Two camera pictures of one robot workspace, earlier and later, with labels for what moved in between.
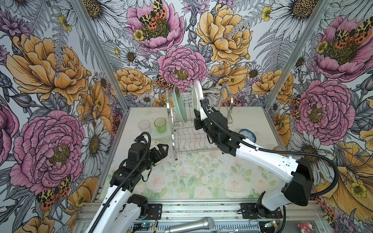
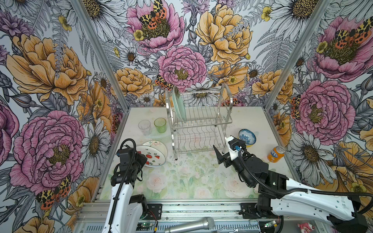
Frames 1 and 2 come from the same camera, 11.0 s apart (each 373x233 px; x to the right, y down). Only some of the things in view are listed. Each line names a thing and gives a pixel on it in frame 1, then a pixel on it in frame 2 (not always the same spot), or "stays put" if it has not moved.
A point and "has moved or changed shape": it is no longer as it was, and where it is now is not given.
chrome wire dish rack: [180, 108] stays put
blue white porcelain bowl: [248, 135] stays put
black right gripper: [197, 120] -> [220, 158]
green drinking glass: [160, 123] stays put
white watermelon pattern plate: [197, 94] has moved or changed shape
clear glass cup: [144, 125] stays put
